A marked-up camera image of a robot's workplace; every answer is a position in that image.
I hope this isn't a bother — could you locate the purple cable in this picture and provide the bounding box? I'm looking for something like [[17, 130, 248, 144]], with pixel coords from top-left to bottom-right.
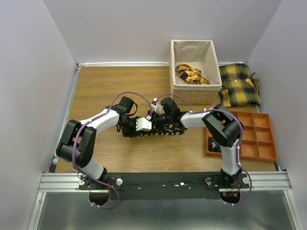
[[71, 91, 154, 209], [154, 93, 253, 207]]

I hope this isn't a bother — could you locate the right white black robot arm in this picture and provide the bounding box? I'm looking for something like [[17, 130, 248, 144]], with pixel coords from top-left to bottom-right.
[[151, 97, 243, 188]]

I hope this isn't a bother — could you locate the aluminium frame rail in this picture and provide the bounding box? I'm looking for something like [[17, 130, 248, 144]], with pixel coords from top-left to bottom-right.
[[38, 171, 292, 193]]

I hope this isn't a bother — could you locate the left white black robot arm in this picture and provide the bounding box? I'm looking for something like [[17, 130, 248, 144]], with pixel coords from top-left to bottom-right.
[[56, 96, 138, 189]]

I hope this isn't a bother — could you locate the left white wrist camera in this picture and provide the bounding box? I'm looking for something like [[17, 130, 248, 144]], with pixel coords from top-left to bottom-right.
[[135, 117, 152, 131]]

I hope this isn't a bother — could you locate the orange patterned tie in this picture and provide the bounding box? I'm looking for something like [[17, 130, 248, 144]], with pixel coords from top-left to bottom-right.
[[176, 64, 210, 85]]

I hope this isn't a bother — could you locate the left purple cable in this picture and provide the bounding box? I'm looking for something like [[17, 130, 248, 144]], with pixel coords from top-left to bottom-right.
[[71, 91, 154, 209]]

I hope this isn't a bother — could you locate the rolled dark floral tie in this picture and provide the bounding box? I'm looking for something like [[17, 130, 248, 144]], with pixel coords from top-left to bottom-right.
[[208, 137, 221, 153]]

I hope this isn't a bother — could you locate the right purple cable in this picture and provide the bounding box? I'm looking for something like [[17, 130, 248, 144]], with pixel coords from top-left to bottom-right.
[[154, 93, 253, 207]]

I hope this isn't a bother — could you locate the wicker basket with liner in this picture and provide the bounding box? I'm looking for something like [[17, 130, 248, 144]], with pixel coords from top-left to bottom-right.
[[169, 39, 222, 104]]

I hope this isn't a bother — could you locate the orange compartment tray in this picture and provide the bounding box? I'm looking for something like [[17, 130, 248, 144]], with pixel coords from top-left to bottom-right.
[[204, 110, 279, 161]]

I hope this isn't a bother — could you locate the black floral tie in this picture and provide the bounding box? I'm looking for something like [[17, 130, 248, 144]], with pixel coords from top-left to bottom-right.
[[122, 124, 187, 138]]

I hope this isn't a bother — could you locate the yellow plaid shirt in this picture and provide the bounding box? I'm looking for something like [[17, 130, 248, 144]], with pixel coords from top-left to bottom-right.
[[219, 63, 261, 107]]

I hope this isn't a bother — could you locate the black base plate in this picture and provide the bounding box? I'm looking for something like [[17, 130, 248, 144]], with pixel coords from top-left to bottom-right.
[[78, 172, 249, 200]]

